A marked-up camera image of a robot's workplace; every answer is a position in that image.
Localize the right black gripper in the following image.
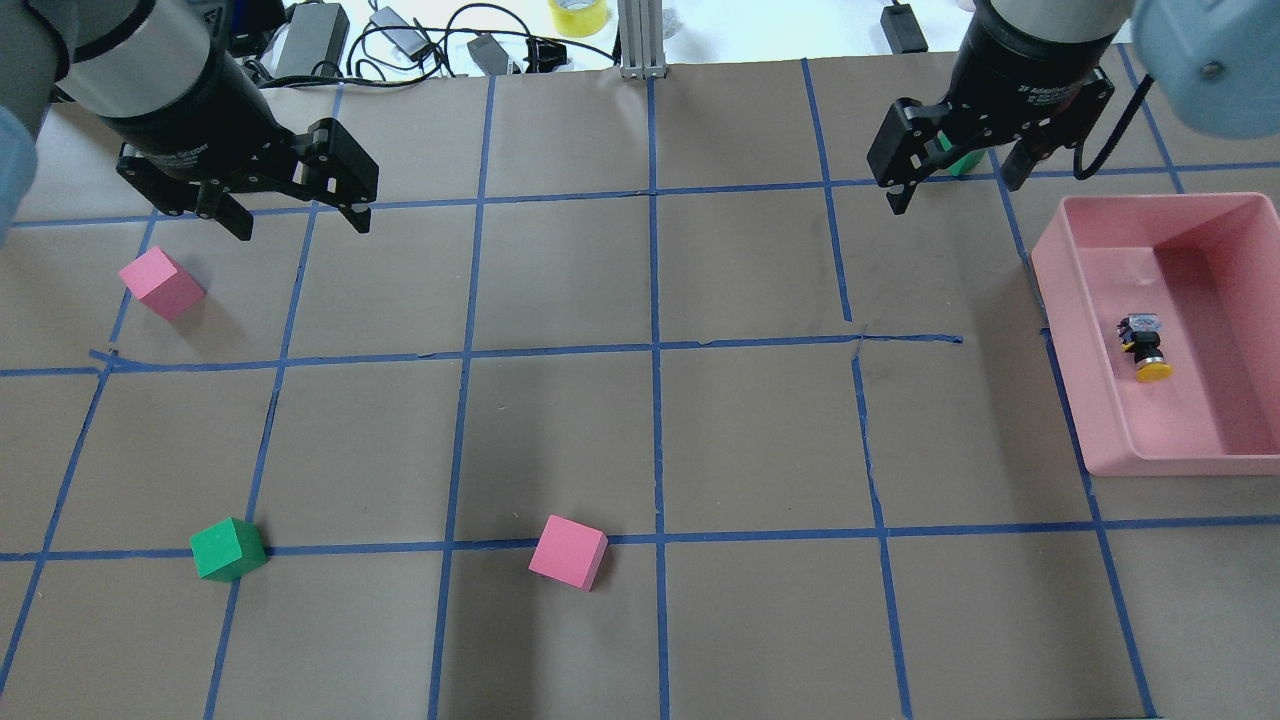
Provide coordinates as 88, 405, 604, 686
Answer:
867, 20, 1116, 217

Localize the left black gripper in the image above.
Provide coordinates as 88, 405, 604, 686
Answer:
100, 47, 379, 242

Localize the yellow push button switch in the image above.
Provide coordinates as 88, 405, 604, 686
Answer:
1116, 313, 1172, 383

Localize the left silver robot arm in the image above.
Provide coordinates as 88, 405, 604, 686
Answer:
3, 1, 379, 241

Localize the green cube near right arm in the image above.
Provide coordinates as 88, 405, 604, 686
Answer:
936, 131, 991, 177

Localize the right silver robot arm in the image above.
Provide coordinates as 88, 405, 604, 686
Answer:
867, 1, 1279, 215

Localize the pink cube far left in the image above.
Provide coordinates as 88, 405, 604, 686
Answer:
116, 247, 207, 322

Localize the pink cube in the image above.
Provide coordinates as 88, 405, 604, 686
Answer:
116, 247, 207, 322
527, 514, 609, 592

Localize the black adapter right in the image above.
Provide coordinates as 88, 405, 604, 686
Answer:
879, 1, 929, 55

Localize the black power adapter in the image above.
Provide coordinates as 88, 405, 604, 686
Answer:
273, 1, 349, 77

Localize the grey power adapter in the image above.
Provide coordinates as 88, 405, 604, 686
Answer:
370, 6, 433, 61

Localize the small black adapter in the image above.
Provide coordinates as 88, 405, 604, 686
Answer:
466, 33, 521, 76

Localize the pink plastic bin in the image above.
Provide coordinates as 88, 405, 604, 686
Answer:
1030, 193, 1279, 477

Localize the yellow tape roll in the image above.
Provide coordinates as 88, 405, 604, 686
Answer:
547, 0, 609, 38

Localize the green cube near left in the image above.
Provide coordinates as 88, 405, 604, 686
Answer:
189, 518, 268, 583

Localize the pink cube centre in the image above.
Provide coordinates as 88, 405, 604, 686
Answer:
527, 514, 609, 592

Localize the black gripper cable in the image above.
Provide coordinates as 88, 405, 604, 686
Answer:
1073, 72, 1156, 182

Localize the black tangled cable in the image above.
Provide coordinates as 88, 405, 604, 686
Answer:
346, 3, 620, 88

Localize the aluminium profile post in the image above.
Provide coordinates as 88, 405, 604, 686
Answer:
617, 0, 668, 81

